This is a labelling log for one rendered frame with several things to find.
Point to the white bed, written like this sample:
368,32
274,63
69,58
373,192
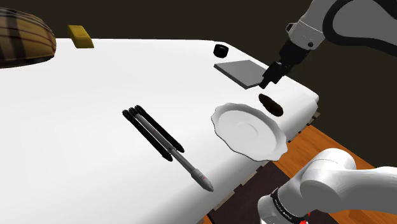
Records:
77,124

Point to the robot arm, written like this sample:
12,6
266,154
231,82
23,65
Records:
328,183

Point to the black short cylinder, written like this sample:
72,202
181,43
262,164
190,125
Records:
220,51

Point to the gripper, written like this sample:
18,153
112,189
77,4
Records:
291,54

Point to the grey flat tablet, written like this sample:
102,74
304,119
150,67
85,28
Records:
240,72

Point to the dark brown oval object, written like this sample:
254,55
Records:
270,105

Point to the yellow block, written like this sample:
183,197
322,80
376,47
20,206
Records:
81,37

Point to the white scalloped plate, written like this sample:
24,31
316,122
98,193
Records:
248,131

